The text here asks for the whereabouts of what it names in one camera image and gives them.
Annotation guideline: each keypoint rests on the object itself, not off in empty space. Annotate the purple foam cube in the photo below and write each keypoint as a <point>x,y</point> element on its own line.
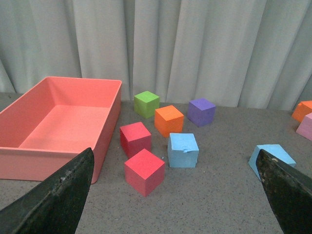
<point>201,112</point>

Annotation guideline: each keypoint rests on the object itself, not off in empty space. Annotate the orange foam cube far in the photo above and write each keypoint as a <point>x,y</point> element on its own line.
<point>303,108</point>

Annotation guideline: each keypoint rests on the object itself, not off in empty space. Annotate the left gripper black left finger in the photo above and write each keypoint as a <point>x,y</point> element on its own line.
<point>55,205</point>

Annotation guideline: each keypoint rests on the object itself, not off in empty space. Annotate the orange foam cube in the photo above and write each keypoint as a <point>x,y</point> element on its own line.
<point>303,108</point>
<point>168,120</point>

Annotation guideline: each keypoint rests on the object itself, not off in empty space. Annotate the grey curtain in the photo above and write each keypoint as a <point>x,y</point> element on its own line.
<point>246,53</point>

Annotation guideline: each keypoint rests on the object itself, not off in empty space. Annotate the light blue foam cube notched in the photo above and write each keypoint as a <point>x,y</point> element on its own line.
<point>182,150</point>

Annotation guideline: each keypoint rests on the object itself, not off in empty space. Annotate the pink foam cube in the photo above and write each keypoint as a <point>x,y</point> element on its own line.
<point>305,127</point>

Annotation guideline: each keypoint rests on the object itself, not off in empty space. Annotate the light blue foam cube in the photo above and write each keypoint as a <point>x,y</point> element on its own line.
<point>275,150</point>

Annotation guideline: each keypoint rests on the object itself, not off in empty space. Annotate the green foam cube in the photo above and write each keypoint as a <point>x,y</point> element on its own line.
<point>145,104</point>

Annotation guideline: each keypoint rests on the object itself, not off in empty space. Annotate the dark red foam cube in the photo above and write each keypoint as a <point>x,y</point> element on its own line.
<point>134,138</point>

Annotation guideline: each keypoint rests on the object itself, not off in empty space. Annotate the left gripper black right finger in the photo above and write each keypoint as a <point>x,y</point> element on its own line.
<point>289,193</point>

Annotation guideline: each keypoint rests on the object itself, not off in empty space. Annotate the pink plastic bin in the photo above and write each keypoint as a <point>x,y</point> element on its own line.
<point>55,121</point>

